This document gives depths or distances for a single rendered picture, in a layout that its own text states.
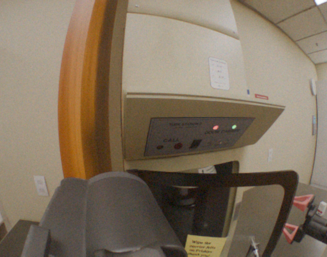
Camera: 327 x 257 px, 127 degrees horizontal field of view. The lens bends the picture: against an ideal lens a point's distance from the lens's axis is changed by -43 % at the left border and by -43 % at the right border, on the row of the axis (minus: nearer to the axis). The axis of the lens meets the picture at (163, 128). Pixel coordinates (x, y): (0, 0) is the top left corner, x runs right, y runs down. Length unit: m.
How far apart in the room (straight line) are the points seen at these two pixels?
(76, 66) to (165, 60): 0.18
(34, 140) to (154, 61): 0.70
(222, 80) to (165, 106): 0.22
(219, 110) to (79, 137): 0.18
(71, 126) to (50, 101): 0.61
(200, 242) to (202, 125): 0.23
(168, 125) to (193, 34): 0.24
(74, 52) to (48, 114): 0.60
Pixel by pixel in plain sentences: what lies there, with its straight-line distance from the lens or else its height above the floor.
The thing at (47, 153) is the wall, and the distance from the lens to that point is 0.80.
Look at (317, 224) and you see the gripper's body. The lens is 0.47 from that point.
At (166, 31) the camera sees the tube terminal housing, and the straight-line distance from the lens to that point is 0.34.
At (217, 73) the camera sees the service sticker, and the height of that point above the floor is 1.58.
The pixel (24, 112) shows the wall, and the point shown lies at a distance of 0.86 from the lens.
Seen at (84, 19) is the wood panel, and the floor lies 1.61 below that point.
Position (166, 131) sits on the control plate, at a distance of 0.19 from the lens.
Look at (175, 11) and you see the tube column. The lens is 0.39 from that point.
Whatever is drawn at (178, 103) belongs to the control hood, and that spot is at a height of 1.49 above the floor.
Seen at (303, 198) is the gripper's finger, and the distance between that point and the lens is 0.49.
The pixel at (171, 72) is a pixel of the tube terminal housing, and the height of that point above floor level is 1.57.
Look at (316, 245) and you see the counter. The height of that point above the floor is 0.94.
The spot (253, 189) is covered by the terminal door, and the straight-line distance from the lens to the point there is 0.26.
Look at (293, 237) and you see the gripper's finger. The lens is 0.50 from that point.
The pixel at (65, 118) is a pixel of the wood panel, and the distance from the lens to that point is 0.18.
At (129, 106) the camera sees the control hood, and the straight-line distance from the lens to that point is 0.15.
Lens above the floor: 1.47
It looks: 3 degrees down
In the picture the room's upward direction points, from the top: 1 degrees counter-clockwise
